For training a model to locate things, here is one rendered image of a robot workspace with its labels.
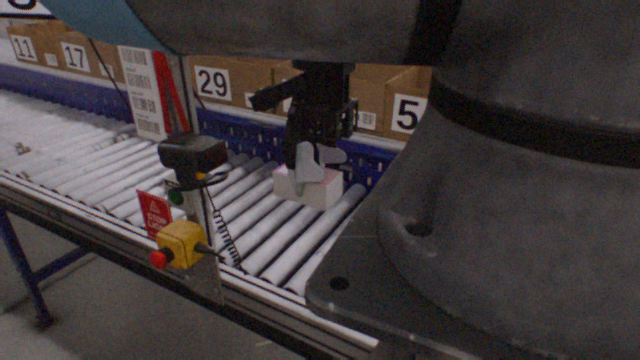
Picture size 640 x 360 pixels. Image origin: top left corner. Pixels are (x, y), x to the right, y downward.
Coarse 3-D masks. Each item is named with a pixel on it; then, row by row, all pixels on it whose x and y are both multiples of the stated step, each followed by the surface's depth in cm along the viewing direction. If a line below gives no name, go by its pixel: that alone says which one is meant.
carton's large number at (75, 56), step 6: (66, 48) 185; (72, 48) 183; (78, 48) 181; (66, 54) 187; (72, 54) 185; (78, 54) 182; (84, 54) 180; (66, 60) 189; (72, 60) 186; (78, 60) 184; (84, 60) 182; (72, 66) 188; (78, 66) 186; (84, 66) 184
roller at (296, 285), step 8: (352, 216) 111; (344, 224) 108; (336, 232) 105; (328, 240) 102; (320, 248) 100; (328, 248) 99; (312, 256) 97; (320, 256) 96; (304, 264) 95; (312, 264) 94; (304, 272) 92; (296, 280) 89; (304, 280) 90; (288, 288) 88; (296, 288) 88; (304, 288) 89
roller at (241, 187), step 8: (264, 168) 136; (272, 168) 138; (248, 176) 131; (256, 176) 132; (264, 176) 135; (240, 184) 127; (248, 184) 129; (256, 184) 132; (224, 192) 122; (232, 192) 123; (240, 192) 125; (216, 200) 119; (224, 200) 120; (232, 200) 123; (216, 208) 117; (184, 216) 111
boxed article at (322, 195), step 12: (324, 168) 67; (276, 180) 67; (288, 180) 65; (324, 180) 64; (336, 180) 65; (276, 192) 68; (288, 192) 66; (312, 192) 64; (324, 192) 63; (336, 192) 66; (312, 204) 65; (324, 204) 64
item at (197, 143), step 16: (160, 144) 72; (176, 144) 70; (192, 144) 69; (208, 144) 70; (224, 144) 72; (160, 160) 73; (176, 160) 71; (192, 160) 69; (208, 160) 69; (224, 160) 72; (192, 176) 74
